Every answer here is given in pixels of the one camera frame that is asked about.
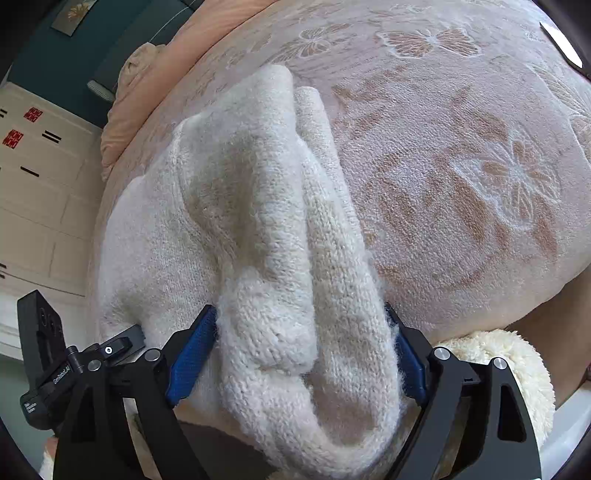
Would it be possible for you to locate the dark leather footboard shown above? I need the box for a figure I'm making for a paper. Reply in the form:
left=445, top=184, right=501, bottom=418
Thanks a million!
left=178, top=413, right=282, bottom=480

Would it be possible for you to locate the framed wall picture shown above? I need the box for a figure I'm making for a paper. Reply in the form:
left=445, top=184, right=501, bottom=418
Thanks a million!
left=50, top=0, right=101, bottom=37

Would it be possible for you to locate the teal padded headboard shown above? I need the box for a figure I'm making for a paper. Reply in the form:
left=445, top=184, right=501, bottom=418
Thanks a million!
left=85, top=0, right=204, bottom=100

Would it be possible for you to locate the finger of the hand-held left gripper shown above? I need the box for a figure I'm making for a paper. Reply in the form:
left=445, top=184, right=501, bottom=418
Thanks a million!
left=104, top=324, right=147, bottom=365

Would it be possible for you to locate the white wardrobe with red stickers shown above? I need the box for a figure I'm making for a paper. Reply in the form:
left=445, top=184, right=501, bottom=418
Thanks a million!
left=0, top=80, right=109, bottom=361

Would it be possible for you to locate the pink floral bedspread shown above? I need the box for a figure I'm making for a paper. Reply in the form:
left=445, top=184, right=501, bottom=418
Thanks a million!
left=88, top=0, right=591, bottom=344

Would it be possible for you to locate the peach duvet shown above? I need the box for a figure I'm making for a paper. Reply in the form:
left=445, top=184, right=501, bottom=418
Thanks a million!
left=100, top=25, right=208, bottom=181

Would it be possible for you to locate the white sweater with black hearts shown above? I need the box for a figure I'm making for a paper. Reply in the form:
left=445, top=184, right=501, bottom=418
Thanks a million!
left=85, top=64, right=409, bottom=480

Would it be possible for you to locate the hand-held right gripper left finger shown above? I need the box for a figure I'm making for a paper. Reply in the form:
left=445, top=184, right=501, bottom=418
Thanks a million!
left=53, top=305, right=218, bottom=480

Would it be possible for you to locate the grey headboard side cushion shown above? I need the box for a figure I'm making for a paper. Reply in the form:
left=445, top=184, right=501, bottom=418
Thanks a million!
left=88, top=79, right=115, bottom=101

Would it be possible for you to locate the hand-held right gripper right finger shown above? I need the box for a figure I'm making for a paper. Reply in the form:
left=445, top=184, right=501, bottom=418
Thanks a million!
left=385, top=302, right=543, bottom=480

